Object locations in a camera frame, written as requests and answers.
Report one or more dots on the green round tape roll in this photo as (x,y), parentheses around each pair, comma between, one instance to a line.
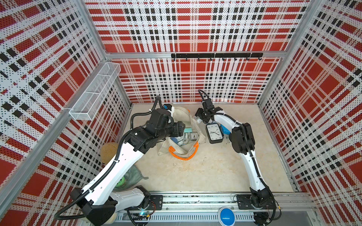
(121,182)

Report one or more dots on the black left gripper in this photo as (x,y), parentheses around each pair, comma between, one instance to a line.
(177,130)

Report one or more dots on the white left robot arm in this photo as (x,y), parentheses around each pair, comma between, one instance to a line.
(96,201)

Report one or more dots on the blue round button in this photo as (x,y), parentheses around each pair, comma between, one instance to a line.
(226,217)

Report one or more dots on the grey green cloth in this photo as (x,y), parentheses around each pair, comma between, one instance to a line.
(132,176)

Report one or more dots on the bright blue round alarm clock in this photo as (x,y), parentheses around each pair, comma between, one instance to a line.
(224,130)

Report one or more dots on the light blue square alarm clock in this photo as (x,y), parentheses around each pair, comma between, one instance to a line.
(198,120)

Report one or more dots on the tan plush toy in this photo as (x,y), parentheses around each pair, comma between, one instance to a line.
(108,151)

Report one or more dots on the black square alarm clock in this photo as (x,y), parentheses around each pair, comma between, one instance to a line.
(214,133)

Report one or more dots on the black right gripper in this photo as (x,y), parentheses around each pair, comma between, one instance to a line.
(198,114)

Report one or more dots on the beige canvas bag orange handles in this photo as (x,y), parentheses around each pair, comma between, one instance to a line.
(185,146)

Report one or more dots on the white wire mesh shelf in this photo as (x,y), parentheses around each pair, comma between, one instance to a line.
(90,101)

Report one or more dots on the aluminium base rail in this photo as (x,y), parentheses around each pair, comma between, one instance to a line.
(179,208)

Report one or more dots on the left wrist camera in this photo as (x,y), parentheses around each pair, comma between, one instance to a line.
(168,107)

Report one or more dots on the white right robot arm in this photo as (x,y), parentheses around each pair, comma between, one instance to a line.
(243,143)

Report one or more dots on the black wall hook rail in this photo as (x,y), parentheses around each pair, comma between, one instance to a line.
(216,55)

